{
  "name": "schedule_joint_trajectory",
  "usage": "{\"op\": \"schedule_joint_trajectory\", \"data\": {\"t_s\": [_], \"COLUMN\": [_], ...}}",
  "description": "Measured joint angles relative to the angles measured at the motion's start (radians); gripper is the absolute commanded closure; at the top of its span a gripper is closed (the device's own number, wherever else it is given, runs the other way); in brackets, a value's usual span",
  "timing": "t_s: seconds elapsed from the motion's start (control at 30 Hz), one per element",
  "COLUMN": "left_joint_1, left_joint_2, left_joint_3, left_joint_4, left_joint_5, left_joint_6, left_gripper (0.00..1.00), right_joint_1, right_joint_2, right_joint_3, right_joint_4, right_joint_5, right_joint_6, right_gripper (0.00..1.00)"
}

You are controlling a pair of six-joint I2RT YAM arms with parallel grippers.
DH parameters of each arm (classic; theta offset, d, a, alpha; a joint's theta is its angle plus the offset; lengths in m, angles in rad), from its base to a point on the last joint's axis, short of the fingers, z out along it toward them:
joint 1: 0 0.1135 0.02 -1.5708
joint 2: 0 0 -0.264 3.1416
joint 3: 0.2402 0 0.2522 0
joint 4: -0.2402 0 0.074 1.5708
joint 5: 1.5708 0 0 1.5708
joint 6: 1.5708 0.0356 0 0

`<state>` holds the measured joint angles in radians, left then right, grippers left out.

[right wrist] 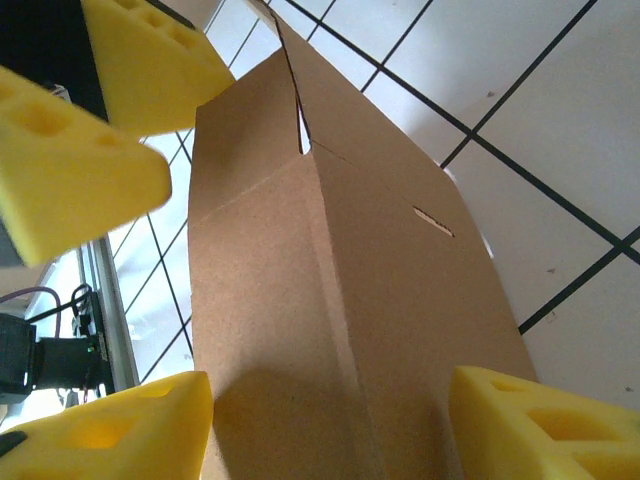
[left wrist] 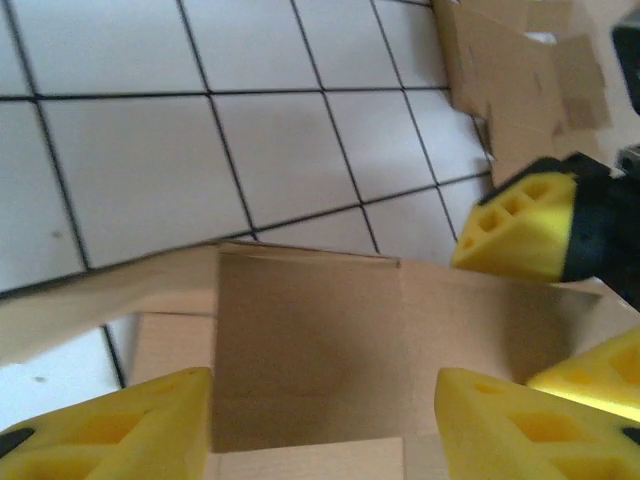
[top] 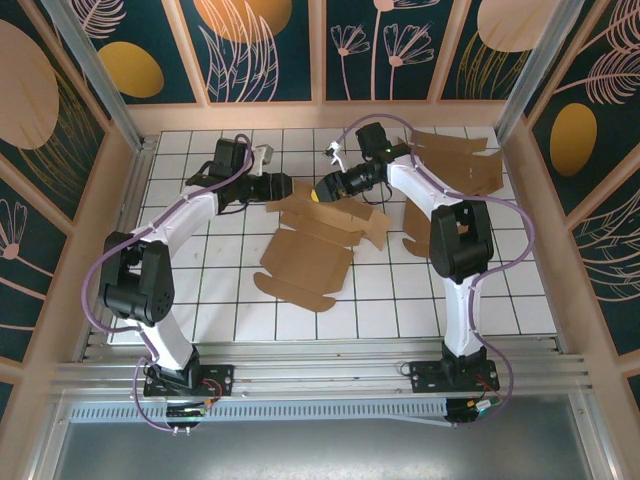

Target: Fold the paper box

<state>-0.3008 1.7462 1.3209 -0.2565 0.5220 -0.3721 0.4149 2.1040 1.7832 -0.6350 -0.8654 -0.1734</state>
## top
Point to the brown cardboard box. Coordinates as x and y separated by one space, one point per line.
305 255

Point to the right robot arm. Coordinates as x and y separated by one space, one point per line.
462 310

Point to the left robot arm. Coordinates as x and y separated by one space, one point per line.
170 220

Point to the small circuit board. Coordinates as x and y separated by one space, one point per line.
185 412
475 407

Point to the grey metal sheet panel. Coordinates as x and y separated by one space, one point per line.
325 450

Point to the aluminium side rail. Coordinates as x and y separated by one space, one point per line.
140 170

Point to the aluminium rail frame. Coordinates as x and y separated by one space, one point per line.
325 367

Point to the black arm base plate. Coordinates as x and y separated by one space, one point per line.
425 375
220 377

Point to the aluminium corner post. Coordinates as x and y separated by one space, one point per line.
100 75
530 75

